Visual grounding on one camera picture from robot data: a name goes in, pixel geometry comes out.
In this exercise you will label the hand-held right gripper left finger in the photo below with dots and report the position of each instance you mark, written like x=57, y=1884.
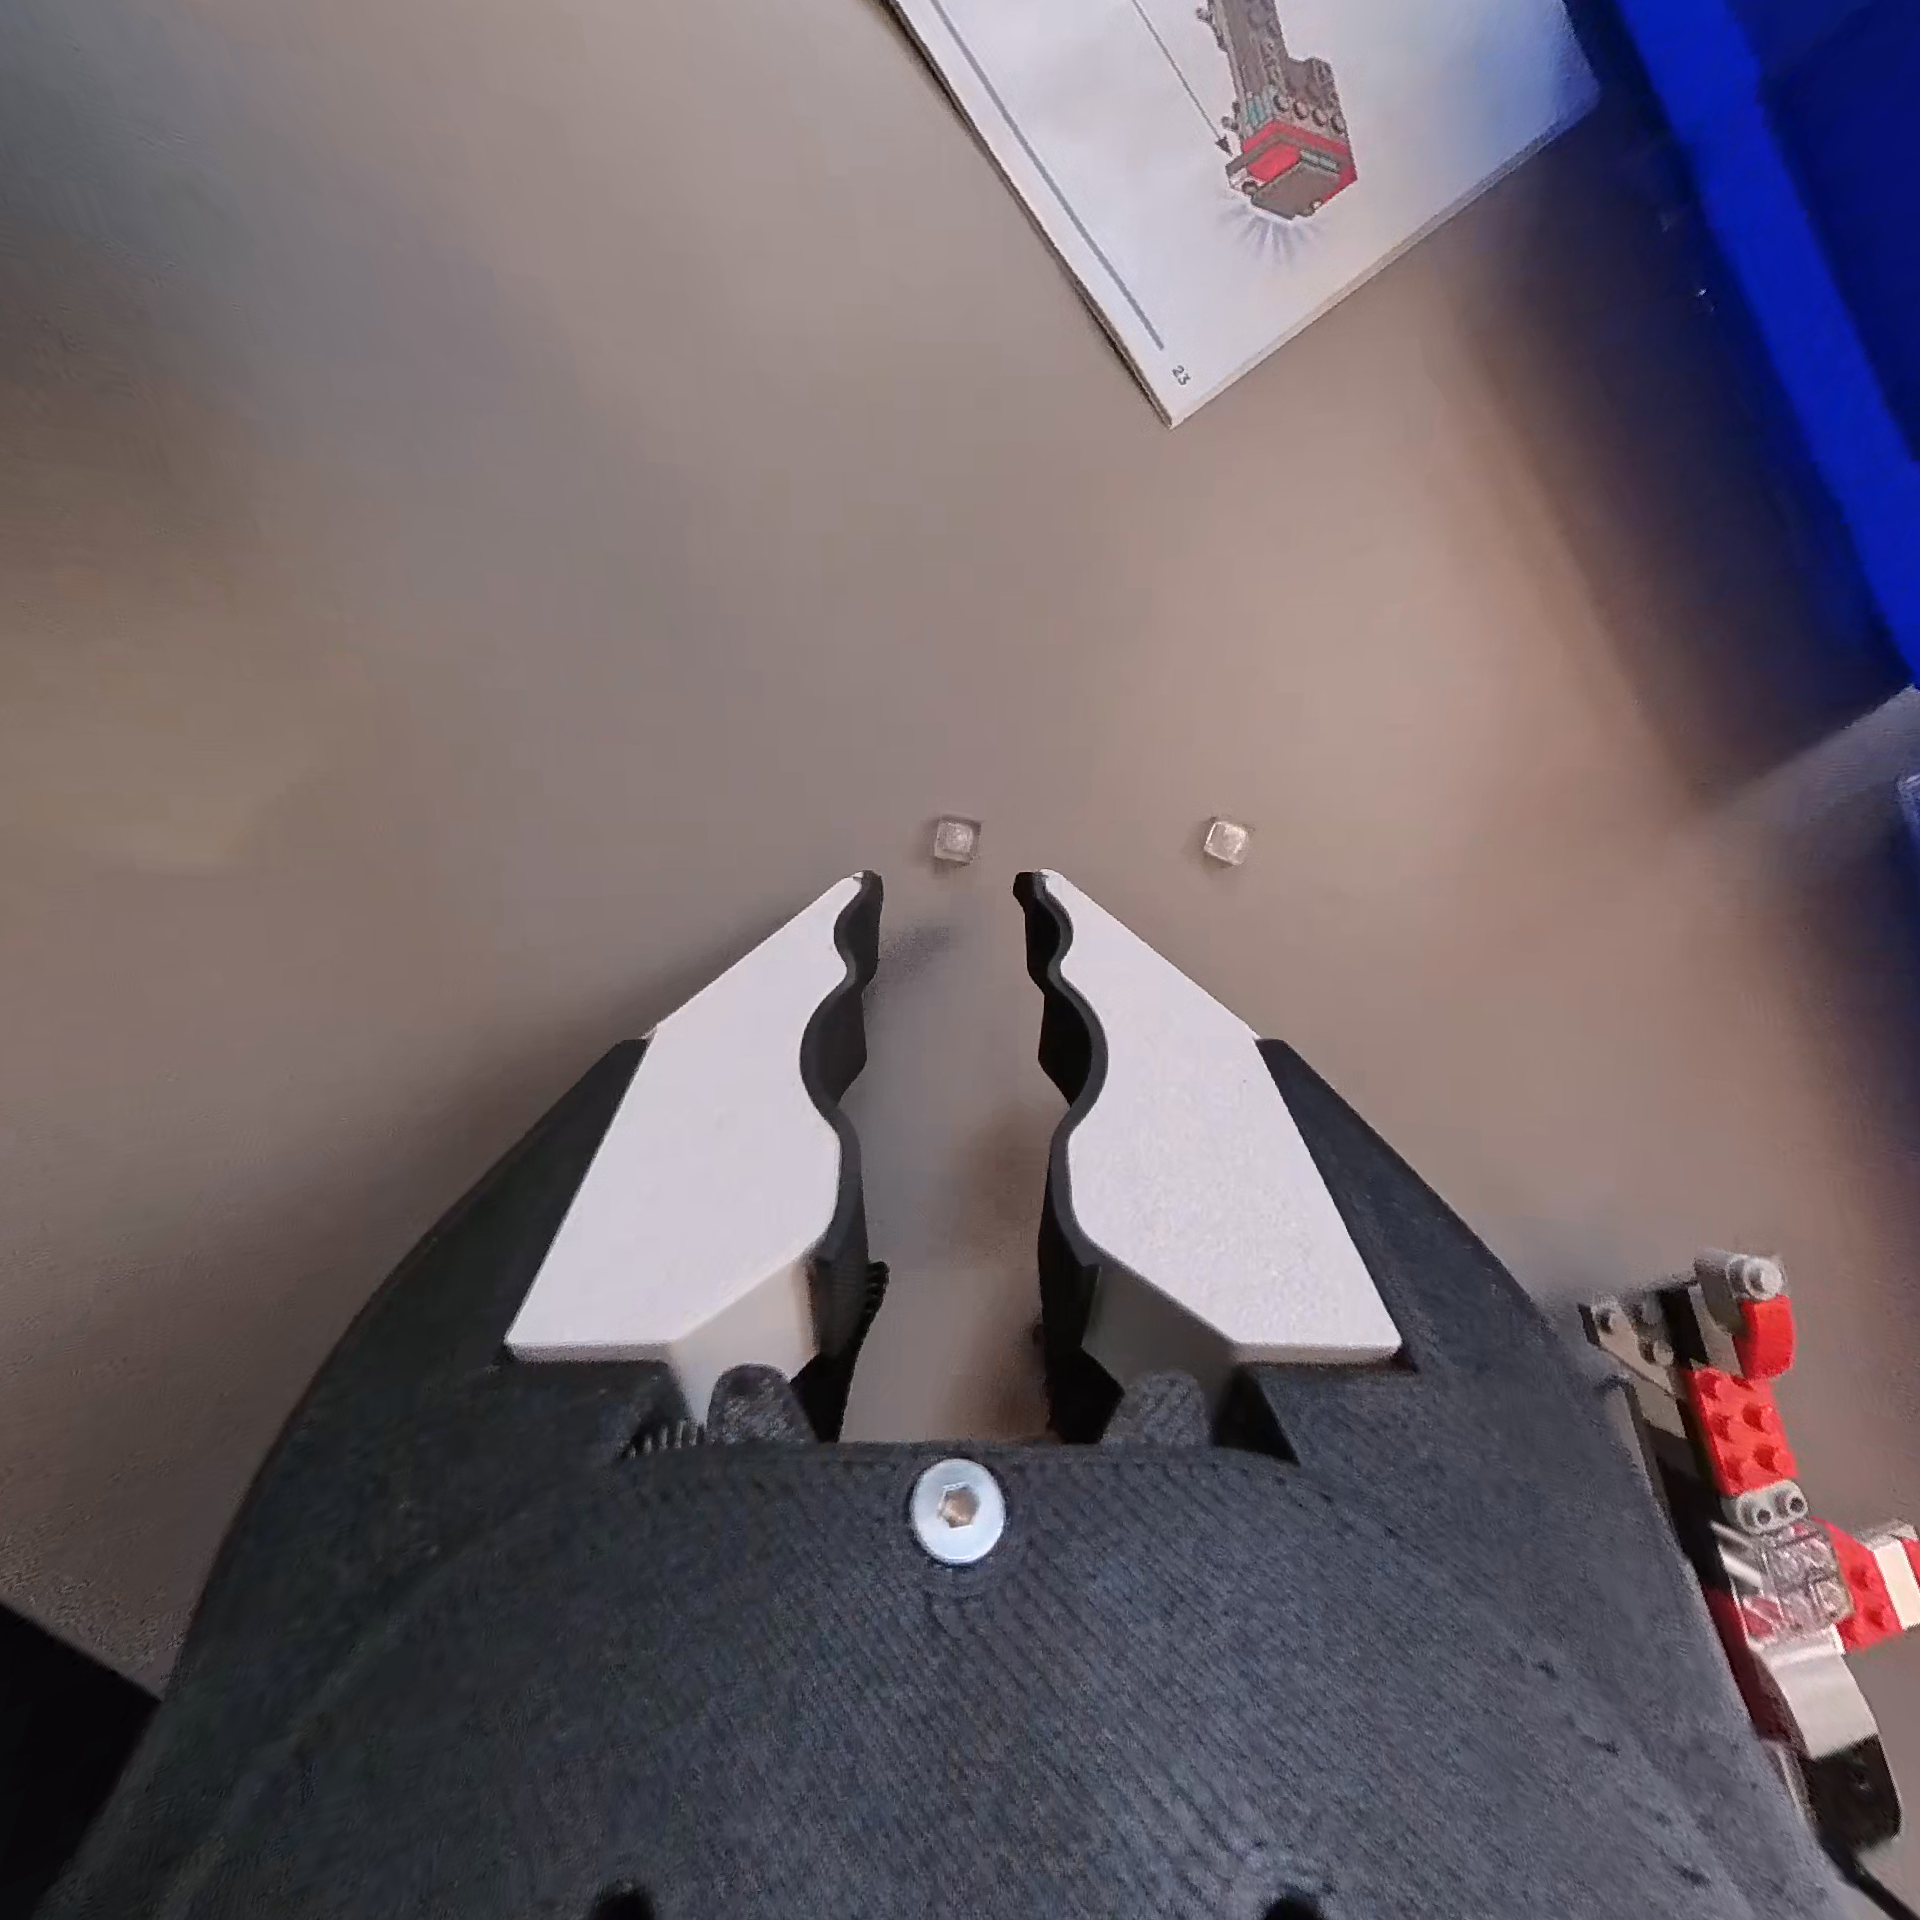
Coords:
x=702, y=1171

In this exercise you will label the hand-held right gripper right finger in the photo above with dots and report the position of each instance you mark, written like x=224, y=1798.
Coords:
x=1200, y=1184

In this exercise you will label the small clear brick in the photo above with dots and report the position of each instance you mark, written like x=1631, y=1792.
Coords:
x=1225, y=842
x=955, y=842

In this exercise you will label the grey desk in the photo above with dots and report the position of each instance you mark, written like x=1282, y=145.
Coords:
x=448, y=601

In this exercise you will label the red and grey brick model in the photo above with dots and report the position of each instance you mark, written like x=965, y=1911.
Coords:
x=1741, y=1424

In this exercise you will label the person's dark clothing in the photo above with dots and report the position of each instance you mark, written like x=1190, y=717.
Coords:
x=42, y=1771

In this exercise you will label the brick instruction booklet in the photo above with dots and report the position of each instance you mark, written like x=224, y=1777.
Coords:
x=1081, y=149

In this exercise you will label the blue plastic bin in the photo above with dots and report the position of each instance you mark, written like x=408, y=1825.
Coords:
x=1801, y=225

